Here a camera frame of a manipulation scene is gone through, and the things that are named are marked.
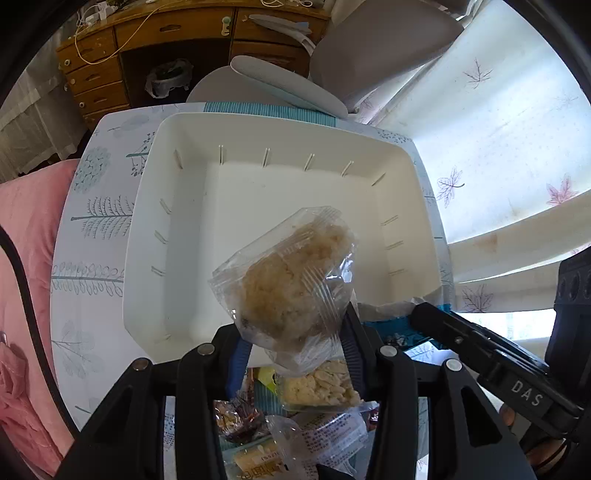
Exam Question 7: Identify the rice cracker clear pack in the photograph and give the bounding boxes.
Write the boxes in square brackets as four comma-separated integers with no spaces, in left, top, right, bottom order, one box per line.
[209,206,356,376]

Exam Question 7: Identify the black power cable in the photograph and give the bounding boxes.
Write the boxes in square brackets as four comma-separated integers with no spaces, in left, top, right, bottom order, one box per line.
[0,225,80,437]

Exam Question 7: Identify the yellow cheese cake pack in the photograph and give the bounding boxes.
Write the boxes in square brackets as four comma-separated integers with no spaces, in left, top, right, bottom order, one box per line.
[231,438,287,479]

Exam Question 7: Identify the white plastic storage bin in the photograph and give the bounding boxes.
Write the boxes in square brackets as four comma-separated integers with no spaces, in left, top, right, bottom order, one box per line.
[123,113,446,362]

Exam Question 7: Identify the pink bed quilt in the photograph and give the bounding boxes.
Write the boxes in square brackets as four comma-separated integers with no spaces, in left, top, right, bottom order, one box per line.
[0,158,80,478]

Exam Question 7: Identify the wooden desk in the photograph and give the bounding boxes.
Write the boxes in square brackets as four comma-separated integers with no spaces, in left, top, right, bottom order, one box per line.
[56,1,329,129]

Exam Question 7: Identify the floral curtain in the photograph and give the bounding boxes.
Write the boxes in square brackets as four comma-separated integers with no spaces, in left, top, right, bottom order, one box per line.
[359,0,591,351]

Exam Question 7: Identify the patterned tablecloth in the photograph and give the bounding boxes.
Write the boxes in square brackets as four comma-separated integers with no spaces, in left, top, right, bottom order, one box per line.
[50,102,455,428]

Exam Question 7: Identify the trash bin under desk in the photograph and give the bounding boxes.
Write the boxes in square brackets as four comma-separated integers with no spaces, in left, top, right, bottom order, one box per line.
[144,60,191,99]

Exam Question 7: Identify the lace covered piano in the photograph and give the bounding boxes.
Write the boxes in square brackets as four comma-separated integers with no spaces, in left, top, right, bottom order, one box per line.
[0,34,87,182]

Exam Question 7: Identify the date walnut clear pack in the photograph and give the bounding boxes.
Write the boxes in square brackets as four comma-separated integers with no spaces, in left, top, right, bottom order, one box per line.
[213,398,266,444]

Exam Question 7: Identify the grey office chair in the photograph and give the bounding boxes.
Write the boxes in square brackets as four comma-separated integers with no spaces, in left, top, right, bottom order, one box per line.
[187,1,464,119]

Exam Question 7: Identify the clear printed pastry pack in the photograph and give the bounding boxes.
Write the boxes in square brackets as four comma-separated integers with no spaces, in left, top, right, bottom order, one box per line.
[266,409,369,479]

